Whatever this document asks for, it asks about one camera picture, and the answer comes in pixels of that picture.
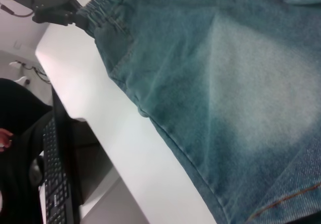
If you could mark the black computer keyboard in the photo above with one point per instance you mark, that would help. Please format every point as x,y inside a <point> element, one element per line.
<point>54,171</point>

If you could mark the blue denim shorts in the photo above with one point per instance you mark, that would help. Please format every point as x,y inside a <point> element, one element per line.
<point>213,96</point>

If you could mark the bystander bare hand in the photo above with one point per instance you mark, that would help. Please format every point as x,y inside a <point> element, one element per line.
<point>5,139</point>

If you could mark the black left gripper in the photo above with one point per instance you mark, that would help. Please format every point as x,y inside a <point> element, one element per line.
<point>50,8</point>

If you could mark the black laptop keyboard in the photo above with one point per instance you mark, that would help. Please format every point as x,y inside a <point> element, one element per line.
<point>67,146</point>

